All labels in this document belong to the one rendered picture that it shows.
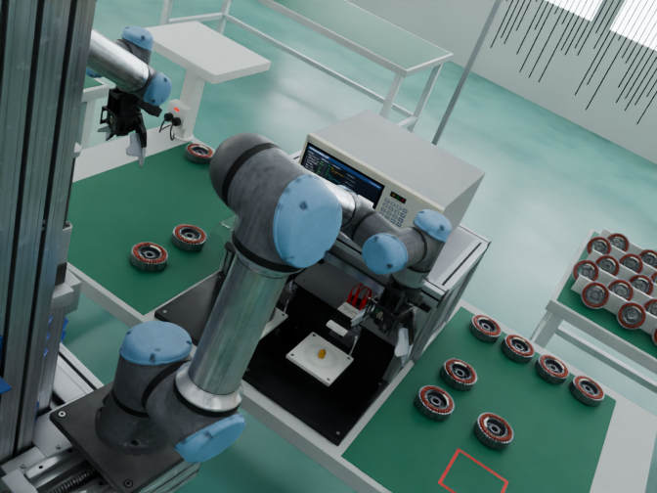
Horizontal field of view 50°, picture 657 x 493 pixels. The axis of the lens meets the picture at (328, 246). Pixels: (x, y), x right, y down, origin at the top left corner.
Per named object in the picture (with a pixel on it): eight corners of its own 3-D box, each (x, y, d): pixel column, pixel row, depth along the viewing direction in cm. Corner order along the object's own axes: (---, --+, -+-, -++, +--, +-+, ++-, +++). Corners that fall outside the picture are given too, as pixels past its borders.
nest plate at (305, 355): (328, 386, 199) (329, 383, 198) (285, 357, 203) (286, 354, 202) (352, 361, 211) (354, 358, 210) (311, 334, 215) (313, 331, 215)
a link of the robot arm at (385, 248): (341, 250, 137) (377, 240, 144) (382, 286, 131) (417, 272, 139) (355, 217, 132) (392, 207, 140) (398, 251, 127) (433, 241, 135)
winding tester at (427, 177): (413, 271, 196) (442, 210, 186) (286, 195, 208) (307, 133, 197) (459, 226, 228) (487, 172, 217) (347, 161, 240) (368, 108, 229)
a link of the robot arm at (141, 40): (113, 26, 171) (138, 22, 177) (108, 67, 177) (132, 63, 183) (137, 40, 168) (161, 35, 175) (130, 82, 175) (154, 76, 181)
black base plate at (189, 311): (337, 447, 185) (340, 441, 184) (153, 316, 202) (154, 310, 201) (408, 361, 223) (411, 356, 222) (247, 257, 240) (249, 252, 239)
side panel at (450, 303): (415, 363, 223) (457, 285, 207) (407, 358, 224) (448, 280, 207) (445, 325, 246) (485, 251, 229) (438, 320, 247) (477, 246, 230)
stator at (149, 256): (152, 277, 216) (154, 267, 214) (121, 260, 218) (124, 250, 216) (173, 261, 225) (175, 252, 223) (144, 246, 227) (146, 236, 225)
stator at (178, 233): (174, 228, 240) (176, 219, 238) (206, 237, 242) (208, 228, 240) (168, 246, 231) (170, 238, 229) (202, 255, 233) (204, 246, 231)
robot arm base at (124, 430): (130, 470, 126) (140, 433, 121) (77, 416, 132) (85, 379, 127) (192, 429, 138) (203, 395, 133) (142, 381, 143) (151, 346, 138)
